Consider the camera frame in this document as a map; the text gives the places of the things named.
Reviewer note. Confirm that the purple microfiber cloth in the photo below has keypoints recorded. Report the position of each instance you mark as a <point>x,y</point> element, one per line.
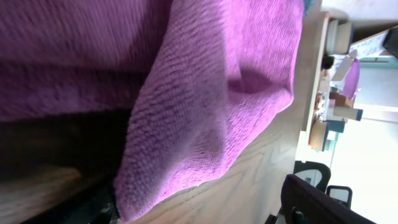
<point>202,79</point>

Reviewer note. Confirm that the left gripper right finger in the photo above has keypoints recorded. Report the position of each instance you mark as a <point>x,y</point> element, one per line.
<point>303,203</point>

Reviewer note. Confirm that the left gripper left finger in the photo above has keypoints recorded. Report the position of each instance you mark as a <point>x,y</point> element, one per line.
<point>94,205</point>

